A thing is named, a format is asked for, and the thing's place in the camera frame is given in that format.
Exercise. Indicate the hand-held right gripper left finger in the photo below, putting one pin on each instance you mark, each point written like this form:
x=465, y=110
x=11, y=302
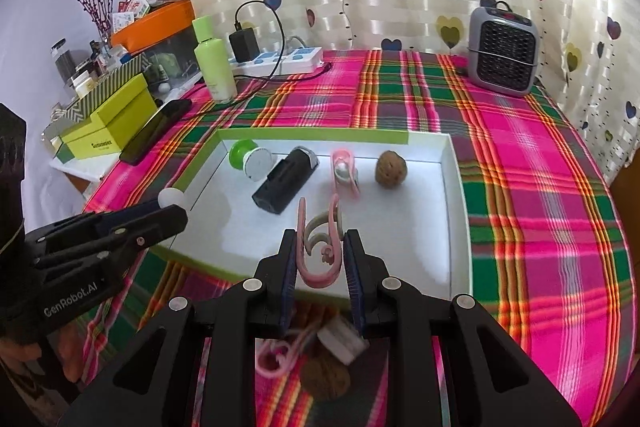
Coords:
x=289, y=279

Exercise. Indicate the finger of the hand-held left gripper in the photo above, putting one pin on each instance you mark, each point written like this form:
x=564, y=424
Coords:
x=140, y=232
x=100, y=222

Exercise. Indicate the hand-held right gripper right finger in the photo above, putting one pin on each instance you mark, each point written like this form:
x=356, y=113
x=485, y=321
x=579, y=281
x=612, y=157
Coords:
x=354, y=282

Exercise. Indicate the pink clip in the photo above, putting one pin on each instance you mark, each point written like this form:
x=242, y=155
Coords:
x=342, y=153
x=265, y=369
x=320, y=280

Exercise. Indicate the small white knob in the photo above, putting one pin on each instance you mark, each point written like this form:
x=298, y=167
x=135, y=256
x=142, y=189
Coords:
x=171, y=198

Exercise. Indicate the white plastic jar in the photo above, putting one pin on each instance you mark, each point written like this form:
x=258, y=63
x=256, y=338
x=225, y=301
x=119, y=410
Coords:
x=340, y=339

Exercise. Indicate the white green cardboard box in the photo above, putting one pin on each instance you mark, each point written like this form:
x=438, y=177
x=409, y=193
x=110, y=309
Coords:
x=400, y=232

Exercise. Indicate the black battery charger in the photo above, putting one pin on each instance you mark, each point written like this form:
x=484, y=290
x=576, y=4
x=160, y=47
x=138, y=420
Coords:
x=280, y=187

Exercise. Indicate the brown walnut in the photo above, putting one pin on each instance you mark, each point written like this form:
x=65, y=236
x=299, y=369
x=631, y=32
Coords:
x=325, y=379
x=391, y=171

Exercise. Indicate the green white knob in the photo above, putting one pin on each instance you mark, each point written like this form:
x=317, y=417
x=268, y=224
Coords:
x=240, y=154

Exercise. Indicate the person's left hand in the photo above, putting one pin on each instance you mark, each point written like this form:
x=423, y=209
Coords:
x=45, y=367

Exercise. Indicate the black smartphone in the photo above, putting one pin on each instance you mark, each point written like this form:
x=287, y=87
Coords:
x=155, y=132

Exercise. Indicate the lime green shoebox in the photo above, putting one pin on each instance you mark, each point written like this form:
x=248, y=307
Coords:
x=115, y=122

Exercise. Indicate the zigzag patterned box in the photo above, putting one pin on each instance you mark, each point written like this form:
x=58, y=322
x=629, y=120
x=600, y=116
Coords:
x=107, y=87

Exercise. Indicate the group of small cosmetic jars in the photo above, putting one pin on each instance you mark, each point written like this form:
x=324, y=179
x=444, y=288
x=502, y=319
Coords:
x=95, y=62

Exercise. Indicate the glass jar black lid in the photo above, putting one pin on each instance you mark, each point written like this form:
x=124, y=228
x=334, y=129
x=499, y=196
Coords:
x=64, y=62

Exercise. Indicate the clear plastic container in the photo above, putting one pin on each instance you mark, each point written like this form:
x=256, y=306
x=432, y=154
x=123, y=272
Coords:
x=172, y=57

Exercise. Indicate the light green plastic bottle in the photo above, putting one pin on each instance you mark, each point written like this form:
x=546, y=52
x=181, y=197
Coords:
x=215, y=67

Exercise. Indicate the pink green plaid tablecloth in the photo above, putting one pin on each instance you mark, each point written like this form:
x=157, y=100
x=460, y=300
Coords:
x=525, y=207

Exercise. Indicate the orange tray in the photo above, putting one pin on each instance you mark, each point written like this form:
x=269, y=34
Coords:
x=155, y=24

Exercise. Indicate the black power adapter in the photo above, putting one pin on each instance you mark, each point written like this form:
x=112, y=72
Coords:
x=244, y=44

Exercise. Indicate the stack of small packets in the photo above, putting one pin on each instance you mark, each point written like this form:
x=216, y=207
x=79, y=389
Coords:
x=130, y=9

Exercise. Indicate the white blue power strip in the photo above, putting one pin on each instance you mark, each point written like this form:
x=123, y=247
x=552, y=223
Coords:
x=295, y=57

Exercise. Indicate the grey space heater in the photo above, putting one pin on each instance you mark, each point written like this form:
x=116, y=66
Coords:
x=502, y=52

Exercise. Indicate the wooden wardrobe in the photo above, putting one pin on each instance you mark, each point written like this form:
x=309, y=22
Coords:
x=627, y=197

